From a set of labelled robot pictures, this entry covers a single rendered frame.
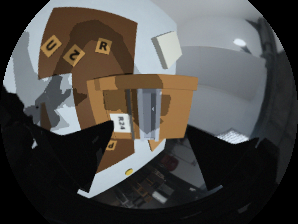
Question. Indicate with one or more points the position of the yellow round disc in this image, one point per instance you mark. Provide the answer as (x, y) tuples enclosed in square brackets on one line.
[(130, 170)]

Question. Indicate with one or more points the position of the white paper ticket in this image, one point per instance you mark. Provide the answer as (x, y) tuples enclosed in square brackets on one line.
[(121, 122)]

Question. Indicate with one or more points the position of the tan letter tile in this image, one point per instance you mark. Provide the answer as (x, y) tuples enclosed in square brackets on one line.
[(103, 46), (73, 55), (111, 145), (50, 45)]

